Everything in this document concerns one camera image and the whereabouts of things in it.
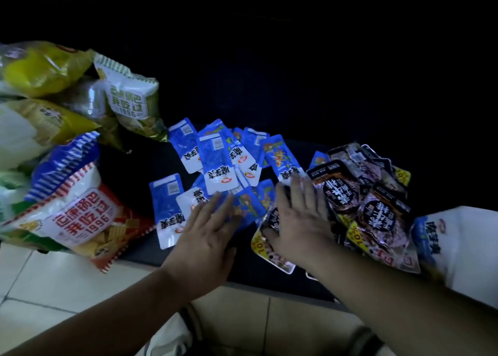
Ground green and white snack bag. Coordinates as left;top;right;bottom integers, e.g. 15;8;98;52
87;49;169;143

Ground red striped snack bag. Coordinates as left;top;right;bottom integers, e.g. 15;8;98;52
0;163;157;273

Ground person's right hand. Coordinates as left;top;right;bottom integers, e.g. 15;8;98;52
262;173;338;272

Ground person's white trousers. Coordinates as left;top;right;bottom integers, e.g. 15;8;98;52
134;312;194;356

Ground person's left forearm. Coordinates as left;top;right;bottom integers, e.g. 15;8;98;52
0;267;197;356

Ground blue striped snack bag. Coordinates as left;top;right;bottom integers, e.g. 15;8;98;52
24;131;102;203

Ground shiny green snack bag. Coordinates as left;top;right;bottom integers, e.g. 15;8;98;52
51;76;127;152

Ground large white and blue bag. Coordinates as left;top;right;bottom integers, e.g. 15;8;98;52
410;206;498;310

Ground yellow and white snack bag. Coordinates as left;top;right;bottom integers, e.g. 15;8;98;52
0;98;102;170

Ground person's left hand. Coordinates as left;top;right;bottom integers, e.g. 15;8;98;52
161;191;243;302

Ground pale green snack bag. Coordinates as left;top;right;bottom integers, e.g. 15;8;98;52
0;168;67;252

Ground pile of small black packets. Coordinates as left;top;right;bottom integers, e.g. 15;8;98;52
251;142;421;281

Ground person's right forearm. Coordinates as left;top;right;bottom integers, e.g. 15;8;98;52
301;245;498;356

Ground pile of small blue packets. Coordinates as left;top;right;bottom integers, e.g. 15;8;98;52
149;118;331;250

